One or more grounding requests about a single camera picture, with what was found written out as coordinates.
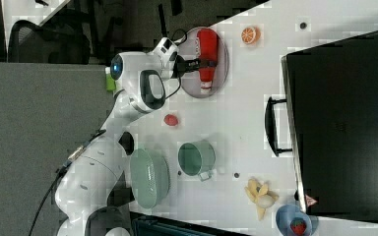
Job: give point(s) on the red plush tomato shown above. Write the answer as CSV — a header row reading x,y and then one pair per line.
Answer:
x,y
170,120

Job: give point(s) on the black office chair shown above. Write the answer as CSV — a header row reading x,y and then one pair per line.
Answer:
x,y
69,37

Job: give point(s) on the green metal mug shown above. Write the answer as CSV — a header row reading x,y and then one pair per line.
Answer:
x,y
197,159

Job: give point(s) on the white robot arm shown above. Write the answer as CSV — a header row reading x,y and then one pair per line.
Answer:
x,y
92,171

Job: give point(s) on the black toaster oven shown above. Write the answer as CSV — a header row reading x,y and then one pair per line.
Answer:
x,y
332,106

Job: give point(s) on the red plush strawberry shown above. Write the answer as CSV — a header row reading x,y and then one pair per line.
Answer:
x,y
298,226

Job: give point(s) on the blue small bowl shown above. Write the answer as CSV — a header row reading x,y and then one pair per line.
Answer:
x,y
286,214

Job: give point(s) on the yellow plush banana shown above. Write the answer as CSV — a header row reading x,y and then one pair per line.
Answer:
x,y
260,195

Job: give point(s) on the orange slice toy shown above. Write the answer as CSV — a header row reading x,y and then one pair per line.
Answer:
x,y
250,35

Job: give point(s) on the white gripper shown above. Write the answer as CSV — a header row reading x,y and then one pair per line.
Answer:
x,y
172,65

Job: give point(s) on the dark storage bin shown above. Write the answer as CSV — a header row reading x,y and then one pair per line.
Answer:
x,y
148,225

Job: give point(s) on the green ribbed bowl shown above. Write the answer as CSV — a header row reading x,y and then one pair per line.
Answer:
x,y
149,177

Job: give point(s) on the grey round plate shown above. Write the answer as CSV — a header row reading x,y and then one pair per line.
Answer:
x,y
191,79

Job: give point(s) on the red plush ketchup bottle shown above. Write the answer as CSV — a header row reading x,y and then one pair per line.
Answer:
x,y
208,47

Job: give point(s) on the black oven handle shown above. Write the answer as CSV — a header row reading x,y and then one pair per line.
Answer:
x,y
271,126

